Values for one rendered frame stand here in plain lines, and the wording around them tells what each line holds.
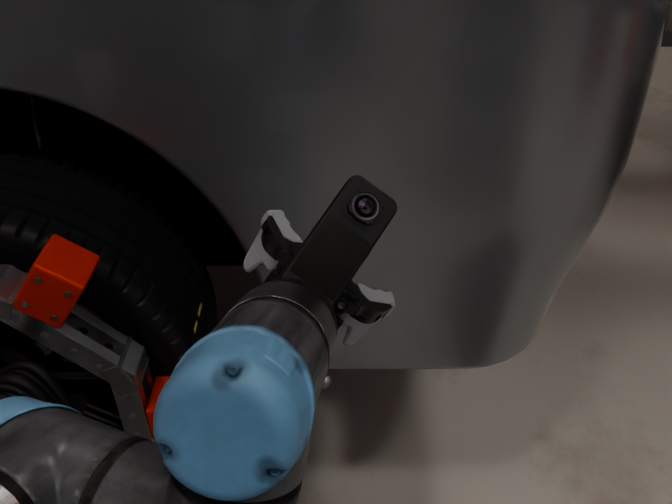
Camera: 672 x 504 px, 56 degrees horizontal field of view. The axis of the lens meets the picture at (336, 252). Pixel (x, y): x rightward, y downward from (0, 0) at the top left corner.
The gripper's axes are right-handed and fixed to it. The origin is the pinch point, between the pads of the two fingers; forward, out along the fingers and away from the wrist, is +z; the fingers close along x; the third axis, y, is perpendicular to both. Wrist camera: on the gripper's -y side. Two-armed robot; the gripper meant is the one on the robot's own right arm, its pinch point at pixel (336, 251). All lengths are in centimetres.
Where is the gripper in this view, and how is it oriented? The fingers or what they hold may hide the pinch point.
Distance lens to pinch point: 63.8
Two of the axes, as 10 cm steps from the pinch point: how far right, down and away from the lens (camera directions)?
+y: -5.9, 7.8, 2.3
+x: 8.0, 6.0, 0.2
